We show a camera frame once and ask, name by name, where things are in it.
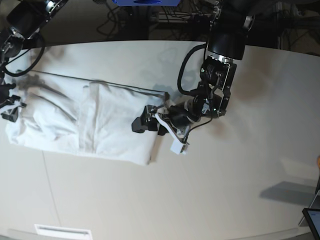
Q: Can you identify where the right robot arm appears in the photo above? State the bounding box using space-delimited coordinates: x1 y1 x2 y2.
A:
0 0 67 123

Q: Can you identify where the blue box overhead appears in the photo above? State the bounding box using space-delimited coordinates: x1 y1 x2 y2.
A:
112 0 180 7

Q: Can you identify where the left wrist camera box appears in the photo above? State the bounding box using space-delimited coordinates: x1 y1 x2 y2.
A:
170 140 189 155

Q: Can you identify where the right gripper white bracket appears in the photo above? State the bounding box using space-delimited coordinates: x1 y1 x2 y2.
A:
0 95 27 123

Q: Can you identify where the white T-shirt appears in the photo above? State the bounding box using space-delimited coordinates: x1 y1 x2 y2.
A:
5 73 166 166

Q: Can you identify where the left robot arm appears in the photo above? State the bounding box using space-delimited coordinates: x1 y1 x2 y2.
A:
131 0 255 154

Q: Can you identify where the white label strip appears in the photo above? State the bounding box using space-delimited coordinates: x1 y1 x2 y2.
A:
34 224 92 235

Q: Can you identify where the tablet screen with stand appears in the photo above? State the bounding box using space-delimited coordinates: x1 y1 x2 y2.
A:
298 179 320 240

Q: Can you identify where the black power strip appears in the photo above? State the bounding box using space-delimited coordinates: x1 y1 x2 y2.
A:
154 13 213 26

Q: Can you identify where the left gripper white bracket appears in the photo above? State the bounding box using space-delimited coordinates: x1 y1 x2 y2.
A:
131 105 191 144

